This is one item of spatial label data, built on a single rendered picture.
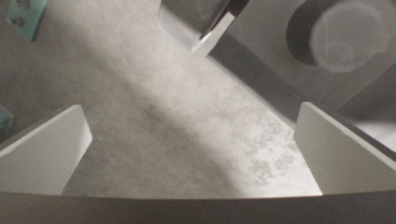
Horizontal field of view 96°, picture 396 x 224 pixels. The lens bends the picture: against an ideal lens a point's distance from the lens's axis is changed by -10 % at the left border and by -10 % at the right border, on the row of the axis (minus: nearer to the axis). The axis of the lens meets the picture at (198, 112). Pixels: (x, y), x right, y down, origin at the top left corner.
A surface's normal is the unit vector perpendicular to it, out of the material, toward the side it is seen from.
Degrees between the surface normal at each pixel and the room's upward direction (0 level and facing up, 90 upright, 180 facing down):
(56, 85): 0
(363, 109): 0
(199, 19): 31
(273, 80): 45
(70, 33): 0
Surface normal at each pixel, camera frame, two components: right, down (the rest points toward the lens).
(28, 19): -0.18, 0.46
